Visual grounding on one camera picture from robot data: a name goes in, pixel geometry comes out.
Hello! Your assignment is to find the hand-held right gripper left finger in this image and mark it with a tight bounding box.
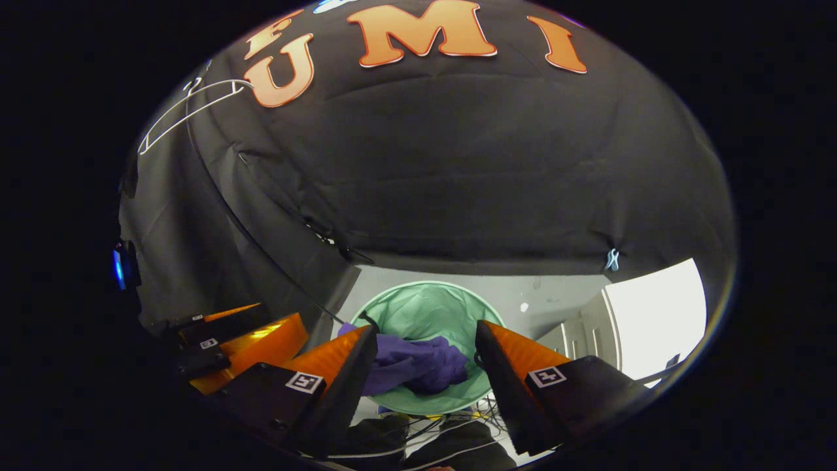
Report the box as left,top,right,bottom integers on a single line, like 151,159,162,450
216,325,379,459

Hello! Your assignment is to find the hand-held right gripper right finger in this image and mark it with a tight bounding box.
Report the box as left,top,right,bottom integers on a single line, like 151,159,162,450
474,320,651,457

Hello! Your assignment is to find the purple corduroy jacket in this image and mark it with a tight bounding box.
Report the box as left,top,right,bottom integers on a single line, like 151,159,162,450
337,322,470,398

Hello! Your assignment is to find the green laundry hamper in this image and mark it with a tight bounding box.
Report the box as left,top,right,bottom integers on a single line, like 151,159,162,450
350,281,507,417

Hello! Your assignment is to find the white clothes hanger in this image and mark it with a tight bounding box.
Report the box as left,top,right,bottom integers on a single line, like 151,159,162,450
137,77,256,156

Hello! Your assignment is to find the white cabinet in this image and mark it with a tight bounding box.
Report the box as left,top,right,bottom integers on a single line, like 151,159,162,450
536,288,622,375

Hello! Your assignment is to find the black device with blue light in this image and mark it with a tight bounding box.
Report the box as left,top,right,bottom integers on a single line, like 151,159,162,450
111,239,141,292

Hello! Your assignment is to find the black backdrop cloth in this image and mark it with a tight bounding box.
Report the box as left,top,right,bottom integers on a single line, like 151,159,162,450
118,0,736,341

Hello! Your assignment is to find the bundle of cables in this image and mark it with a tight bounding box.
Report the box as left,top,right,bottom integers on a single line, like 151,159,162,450
379,396,507,459

